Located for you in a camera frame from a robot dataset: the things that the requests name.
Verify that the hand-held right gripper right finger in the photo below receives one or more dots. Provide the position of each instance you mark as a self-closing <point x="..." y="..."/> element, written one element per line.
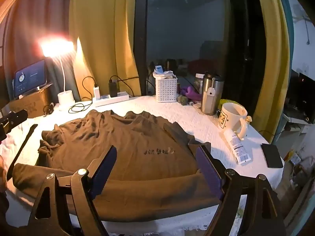
<point x="209" y="172"/>

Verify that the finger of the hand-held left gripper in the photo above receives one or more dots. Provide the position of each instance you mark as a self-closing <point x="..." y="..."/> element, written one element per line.
<point x="16" y="116"/>
<point x="3" y="133"/>

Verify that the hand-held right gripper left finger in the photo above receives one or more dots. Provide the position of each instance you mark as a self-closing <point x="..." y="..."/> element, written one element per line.
<point x="105" y="167"/>

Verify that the brown t-shirt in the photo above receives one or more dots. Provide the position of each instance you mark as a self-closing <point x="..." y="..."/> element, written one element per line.
<point x="137" y="140"/>

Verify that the person's left hand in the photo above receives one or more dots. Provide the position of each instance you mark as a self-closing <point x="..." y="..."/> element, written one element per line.
<point x="2" y="174"/>

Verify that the brown cardboard box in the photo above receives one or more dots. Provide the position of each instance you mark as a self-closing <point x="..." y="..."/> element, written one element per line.
<point x="32" y="102"/>

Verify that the white tube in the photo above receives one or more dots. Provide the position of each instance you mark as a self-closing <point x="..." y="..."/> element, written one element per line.
<point x="236" y="146"/>

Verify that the tablet with blue screen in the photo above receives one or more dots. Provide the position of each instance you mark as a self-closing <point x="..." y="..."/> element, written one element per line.
<point x="29" y="77"/>

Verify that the white quilted table cover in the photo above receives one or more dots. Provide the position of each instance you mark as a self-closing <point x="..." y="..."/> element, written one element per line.
<point x="196" y="125"/>

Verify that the white desk lamp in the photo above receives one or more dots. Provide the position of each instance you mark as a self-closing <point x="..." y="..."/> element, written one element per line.
<point x="66" y="98"/>

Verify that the white printed mug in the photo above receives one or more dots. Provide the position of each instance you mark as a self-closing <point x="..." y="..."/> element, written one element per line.
<point x="230" y="120"/>

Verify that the black smartphone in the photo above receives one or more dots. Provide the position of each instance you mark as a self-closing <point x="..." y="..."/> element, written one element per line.
<point x="272" y="156"/>

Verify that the small yellow figure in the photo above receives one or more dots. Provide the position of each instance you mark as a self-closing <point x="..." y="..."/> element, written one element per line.
<point x="248" y="119"/>

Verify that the white power strip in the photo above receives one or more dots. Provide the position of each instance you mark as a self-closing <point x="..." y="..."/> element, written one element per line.
<point x="113" y="100"/>

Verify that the green packet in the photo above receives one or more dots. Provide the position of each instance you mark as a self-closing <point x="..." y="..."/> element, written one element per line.
<point x="222" y="103"/>

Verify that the steel tumbler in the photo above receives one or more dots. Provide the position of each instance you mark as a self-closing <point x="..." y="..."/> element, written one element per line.
<point x="209" y="100"/>

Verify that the white charger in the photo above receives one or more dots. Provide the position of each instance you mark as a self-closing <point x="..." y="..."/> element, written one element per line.
<point x="96" y="93"/>

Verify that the black charger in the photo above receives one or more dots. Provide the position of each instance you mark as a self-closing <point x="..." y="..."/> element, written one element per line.
<point x="113" y="89"/>

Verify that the dark round ball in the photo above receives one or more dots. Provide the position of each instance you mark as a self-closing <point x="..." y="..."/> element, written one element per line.
<point x="182" y="99"/>

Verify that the glass jar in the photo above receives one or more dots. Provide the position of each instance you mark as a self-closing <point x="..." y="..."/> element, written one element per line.
<point x="198" y="82"/>

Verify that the white plastic basket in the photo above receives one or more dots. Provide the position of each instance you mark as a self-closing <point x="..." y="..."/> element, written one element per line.
<point x="166" y="89"/>

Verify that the teal curtain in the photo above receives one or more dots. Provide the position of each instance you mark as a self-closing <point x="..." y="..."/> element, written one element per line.
<point x="32" y="22"/>

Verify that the blue white packet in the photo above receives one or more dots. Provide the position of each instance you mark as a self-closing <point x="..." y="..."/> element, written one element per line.
<point x="160" y="70"/>

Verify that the black appliance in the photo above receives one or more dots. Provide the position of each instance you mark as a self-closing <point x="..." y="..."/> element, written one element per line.
<point x="301" y="95"/>

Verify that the yellow curtain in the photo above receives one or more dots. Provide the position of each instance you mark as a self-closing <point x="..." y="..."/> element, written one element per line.
<point x="273" y="54"/>
<point x="103" y="29"/>

